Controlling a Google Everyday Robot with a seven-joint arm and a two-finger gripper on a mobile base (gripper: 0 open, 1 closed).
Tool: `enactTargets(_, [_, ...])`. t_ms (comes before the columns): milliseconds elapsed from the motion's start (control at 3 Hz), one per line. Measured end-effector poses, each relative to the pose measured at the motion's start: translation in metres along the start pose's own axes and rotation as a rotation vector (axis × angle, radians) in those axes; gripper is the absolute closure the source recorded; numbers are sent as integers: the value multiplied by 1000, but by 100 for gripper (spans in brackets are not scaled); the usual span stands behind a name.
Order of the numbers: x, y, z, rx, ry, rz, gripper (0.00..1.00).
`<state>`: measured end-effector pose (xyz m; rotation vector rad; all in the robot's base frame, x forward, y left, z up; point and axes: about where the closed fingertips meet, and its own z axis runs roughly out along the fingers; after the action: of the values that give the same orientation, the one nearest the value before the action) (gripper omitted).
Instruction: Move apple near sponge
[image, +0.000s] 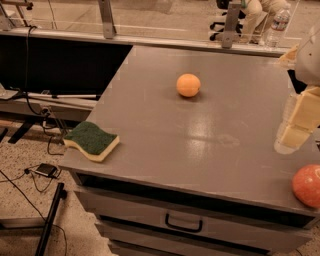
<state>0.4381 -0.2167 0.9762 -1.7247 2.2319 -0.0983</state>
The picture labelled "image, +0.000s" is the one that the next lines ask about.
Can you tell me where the seated person in beige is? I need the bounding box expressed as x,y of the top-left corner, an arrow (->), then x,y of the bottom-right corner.
240,0 -> 288,45

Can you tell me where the grey metal post left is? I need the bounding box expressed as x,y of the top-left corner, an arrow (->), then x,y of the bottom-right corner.
98,0 -> 116,39

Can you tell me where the grey metal post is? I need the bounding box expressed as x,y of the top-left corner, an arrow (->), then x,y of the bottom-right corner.
98,0 -> 116,39
221,0 -> 241,49

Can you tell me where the black hanging cable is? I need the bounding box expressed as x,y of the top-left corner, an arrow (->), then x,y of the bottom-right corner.
23,25 -> 51,117

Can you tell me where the grey metal post right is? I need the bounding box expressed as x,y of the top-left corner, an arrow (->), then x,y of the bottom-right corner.
221,0 -> 241,49

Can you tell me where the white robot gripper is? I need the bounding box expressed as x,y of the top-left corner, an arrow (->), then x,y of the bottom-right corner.
274,20 -> 320,154

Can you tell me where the black office chair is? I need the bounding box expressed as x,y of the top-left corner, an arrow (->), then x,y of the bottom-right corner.
209,0 -> 245,41

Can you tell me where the black metal floor stand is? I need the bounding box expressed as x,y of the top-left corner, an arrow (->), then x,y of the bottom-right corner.
35,183 -> 67,256

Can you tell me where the clear plastic water bottle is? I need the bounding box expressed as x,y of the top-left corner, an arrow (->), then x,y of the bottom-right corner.
265,3 -> 291,49

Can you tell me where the green and yellow sponge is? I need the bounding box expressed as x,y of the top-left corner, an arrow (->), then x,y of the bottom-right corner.
63,121 -> 120,162

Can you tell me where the orange fruit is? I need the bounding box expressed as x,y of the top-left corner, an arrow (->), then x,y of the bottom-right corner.
176,73 -> 201,97

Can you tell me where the grey low shelf bench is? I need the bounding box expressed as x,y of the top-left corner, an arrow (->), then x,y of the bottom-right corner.
0,90 -> 97,121

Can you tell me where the small black device on floor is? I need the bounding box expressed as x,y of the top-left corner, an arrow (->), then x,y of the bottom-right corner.
35,163 -> 57,178

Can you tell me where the grey drawer cabinet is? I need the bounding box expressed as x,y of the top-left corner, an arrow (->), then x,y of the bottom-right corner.
61,47 -> 319,256

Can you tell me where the red apple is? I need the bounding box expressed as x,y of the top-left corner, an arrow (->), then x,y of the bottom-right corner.
292,165 -> 320,208

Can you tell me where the black drawer handle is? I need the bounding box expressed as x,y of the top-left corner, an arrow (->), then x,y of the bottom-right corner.
164,213 -> 203,233

